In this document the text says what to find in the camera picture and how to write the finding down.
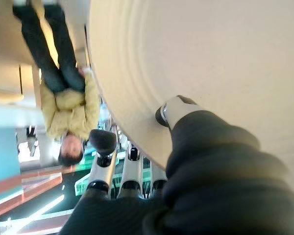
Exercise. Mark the robot right hand beige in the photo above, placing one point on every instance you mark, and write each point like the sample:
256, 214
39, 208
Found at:
210, 183

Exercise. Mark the cream ceramic plate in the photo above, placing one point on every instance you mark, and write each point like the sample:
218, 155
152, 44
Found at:
210, 61

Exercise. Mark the person in yellow jacket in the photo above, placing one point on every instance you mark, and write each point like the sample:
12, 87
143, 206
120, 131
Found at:
68, 110

